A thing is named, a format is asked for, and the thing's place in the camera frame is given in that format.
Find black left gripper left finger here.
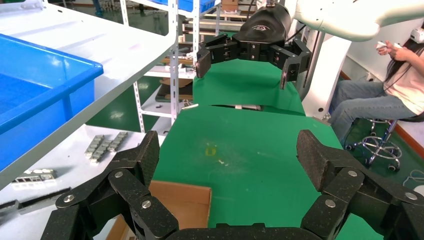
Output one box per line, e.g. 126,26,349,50
54,130,180,240

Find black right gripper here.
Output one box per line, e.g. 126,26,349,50
195,3,313,91

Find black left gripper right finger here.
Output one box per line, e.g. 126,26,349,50
295,129,424,238

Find shallow brown cardboard box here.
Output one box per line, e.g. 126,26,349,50
105,180,213,240

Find blue plastic tray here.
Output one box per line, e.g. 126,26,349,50
0,33,105,173

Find person right hand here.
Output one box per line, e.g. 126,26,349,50
376,45,394,57

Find person left hand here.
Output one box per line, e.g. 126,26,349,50
389,45,412,63

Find green table cloth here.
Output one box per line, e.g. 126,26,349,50
152,105,385,240
192,31,307,117

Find small slotted metal connector shield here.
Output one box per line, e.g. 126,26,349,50
106,131,129,153
84,133,106,157
11,168,58,185
89,141,114,164

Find white lower shelf board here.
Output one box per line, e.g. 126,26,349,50
137,87,188,119

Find white background shelving rack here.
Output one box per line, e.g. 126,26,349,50
119,0,239,41

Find white robot torso column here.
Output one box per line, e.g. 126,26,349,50
299,31,353,122

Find seated person pink shirt jeans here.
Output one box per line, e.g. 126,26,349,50
329,19,424,143

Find blue background storage bin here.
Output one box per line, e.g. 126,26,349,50
149,0,217,13

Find chrome base swivel stool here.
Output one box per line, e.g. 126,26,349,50
344,111,424,173

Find white metal shelf board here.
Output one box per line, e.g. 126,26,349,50
0,0,180,192

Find white VR headset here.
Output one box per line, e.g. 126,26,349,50
410,28,424,45

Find white slotted steel shelf post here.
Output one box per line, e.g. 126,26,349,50
166,0,182,127
132,81,147,134

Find long narrow metal rail part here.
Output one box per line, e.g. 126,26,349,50
0,187,72,216

